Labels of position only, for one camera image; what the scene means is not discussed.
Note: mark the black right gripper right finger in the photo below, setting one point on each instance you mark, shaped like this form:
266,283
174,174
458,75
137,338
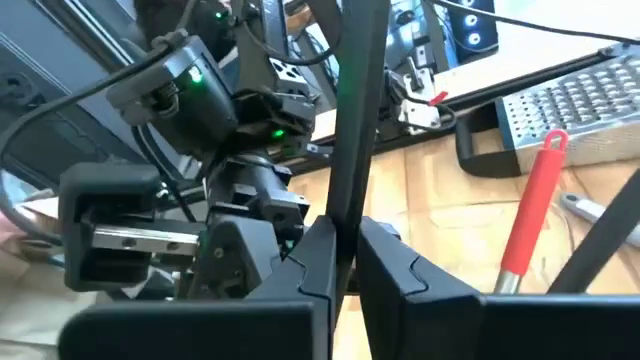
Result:
500,330

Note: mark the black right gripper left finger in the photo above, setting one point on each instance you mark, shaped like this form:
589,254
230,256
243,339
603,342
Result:
200,330

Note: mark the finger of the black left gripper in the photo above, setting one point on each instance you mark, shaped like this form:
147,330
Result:
235,260

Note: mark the red spatula steel shaft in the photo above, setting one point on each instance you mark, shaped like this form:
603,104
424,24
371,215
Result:
532,210

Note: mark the black nylon serving spoon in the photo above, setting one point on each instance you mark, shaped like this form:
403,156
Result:
357,125
595,235

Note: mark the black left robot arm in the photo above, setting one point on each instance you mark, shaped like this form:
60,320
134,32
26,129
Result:
210,50

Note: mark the grey silicone spoon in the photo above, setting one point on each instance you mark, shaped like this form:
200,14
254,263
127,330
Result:
585,207

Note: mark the small red tag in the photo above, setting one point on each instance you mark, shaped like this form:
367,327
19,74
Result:
439,98

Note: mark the black computer tower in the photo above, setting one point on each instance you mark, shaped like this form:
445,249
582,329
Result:
472,30

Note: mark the black aluminium table frame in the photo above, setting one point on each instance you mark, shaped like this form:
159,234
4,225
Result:
475,107

